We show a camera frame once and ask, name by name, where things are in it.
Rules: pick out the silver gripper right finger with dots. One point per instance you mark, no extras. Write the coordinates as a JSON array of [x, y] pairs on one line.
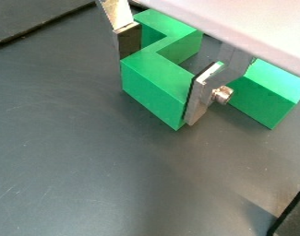
[[209, 85]]

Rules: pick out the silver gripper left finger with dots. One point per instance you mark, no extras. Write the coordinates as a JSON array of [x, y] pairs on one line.
[[125, 30]]

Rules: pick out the green stepped block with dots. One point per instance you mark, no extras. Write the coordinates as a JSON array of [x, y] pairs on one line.
[[265, 92]]

